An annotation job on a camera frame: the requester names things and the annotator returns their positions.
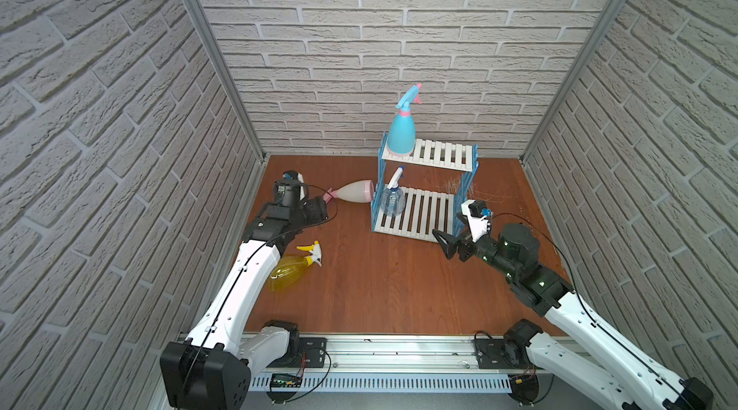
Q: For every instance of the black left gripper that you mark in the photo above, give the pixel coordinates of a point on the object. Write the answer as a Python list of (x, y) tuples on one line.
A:
[(314, 209)]

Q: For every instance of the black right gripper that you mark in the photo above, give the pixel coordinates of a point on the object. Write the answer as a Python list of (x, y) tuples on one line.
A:
[(460, 245)]

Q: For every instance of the yellow spray bottle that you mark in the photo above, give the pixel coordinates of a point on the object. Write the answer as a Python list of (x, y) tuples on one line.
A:
[(292, 268)]

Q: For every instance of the clear spray bottle blue nozzle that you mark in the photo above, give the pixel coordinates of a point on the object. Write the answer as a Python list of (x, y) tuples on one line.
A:
[(394, 198)]

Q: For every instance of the teal spray bottle pink trim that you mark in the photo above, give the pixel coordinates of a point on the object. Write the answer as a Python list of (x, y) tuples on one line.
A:
[(401, 137)]

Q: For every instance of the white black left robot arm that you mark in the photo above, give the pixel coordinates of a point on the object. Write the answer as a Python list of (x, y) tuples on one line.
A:
[(213, 367)]

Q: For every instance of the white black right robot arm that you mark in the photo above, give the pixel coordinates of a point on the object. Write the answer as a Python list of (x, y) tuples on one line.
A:
[(616, 374)]

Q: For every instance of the blue and white slatted shelf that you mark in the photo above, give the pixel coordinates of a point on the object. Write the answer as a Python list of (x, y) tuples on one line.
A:
[(426, 210)]

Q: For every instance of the white spray bottle pink nozzle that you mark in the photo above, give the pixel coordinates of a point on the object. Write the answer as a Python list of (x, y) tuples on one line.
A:
[(361, 191)]

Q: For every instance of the black round connector box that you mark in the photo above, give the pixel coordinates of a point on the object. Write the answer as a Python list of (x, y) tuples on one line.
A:
[(524, 389)]

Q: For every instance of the green circuit board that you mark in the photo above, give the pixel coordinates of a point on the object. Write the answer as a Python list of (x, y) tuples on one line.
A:
[(285, 381)]

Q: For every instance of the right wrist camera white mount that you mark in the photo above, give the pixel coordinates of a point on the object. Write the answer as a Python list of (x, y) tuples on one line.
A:
[(478, 218)]

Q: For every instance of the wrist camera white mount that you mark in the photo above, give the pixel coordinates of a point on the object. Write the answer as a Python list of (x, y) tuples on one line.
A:
[(478, 218), (293, 188)]

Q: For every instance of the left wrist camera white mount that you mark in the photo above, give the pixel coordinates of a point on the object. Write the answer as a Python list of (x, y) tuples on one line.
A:
[(293, 188)]

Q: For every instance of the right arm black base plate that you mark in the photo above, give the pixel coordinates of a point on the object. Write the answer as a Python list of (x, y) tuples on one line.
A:
[(500, 354)]

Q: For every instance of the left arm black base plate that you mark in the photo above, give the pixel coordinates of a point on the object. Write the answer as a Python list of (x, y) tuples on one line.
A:
[(309, 353)]

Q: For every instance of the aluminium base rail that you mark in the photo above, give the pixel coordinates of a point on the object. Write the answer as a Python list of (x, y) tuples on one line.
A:
[(398, 364)]

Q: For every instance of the left aluminium corner post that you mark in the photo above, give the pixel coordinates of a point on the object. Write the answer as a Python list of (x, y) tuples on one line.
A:
[(201, 24)]

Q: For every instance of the aluminium corner post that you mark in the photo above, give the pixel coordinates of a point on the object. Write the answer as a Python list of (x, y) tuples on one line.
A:
[(597, 34), (201, 24)]

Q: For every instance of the right aluminium corner post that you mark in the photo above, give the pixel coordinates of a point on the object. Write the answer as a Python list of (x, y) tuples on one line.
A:
[(597, 34)]

